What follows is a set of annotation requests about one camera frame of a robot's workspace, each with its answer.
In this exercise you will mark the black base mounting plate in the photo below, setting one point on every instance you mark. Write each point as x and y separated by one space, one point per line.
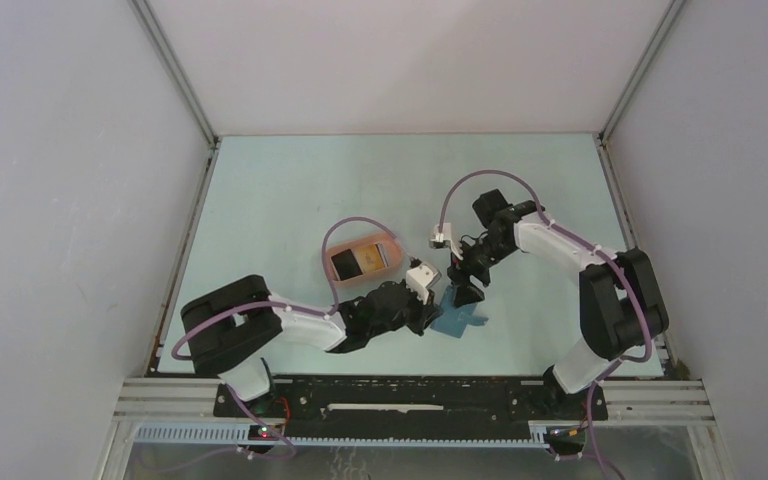
421 408

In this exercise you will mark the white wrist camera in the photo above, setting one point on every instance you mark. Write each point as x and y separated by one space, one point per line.
420 278
443 238

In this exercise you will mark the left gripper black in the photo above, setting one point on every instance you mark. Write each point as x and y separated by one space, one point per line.
425 313

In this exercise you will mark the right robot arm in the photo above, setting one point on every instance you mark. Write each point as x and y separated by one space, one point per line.
621 309

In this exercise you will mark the blue leather card holder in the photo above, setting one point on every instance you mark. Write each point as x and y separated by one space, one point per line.
453 321

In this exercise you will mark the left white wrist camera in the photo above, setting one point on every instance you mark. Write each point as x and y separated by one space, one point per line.
420 278

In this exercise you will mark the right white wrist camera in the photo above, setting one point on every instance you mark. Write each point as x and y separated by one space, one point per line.
443 238

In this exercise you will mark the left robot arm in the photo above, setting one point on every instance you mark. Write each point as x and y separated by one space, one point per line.
226 329

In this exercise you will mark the pink oval tray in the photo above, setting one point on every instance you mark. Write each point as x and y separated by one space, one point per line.
395 254

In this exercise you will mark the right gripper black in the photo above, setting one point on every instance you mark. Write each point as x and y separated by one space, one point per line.
465 290

